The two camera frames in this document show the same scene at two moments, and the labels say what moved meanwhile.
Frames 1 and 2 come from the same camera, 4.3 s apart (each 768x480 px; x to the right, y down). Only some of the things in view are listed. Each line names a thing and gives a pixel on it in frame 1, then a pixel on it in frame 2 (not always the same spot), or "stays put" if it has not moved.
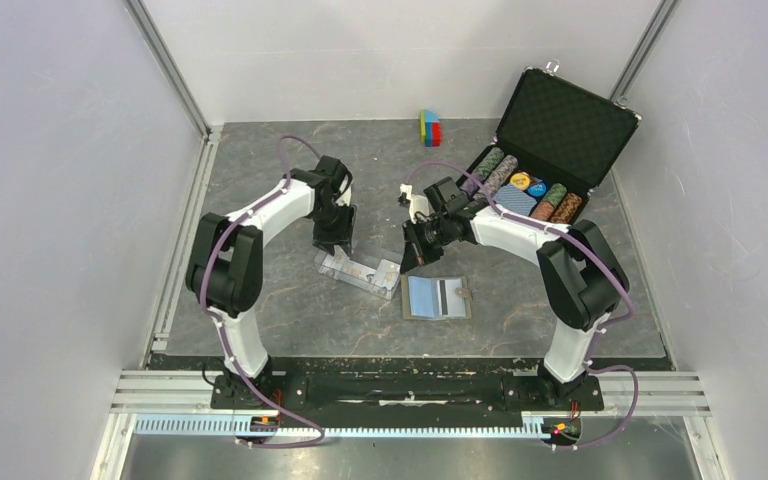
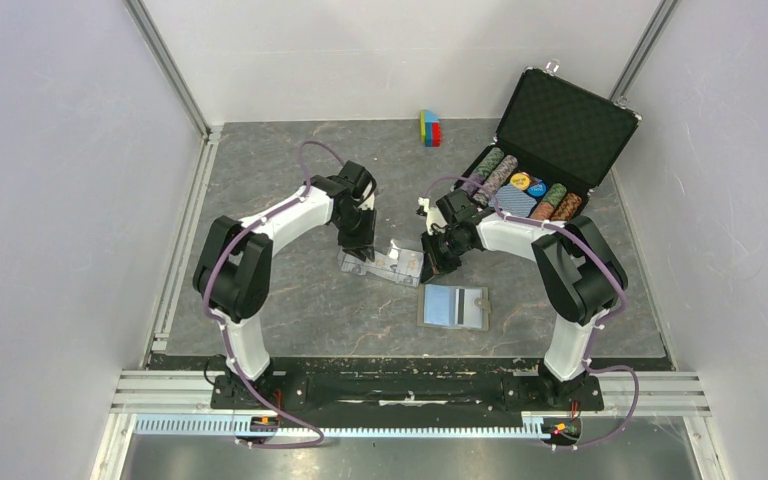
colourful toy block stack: (430, 128) stays put
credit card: (452, 305) to (467, 313)
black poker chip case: (557, 137) stays put
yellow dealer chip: (520, 181) stays put
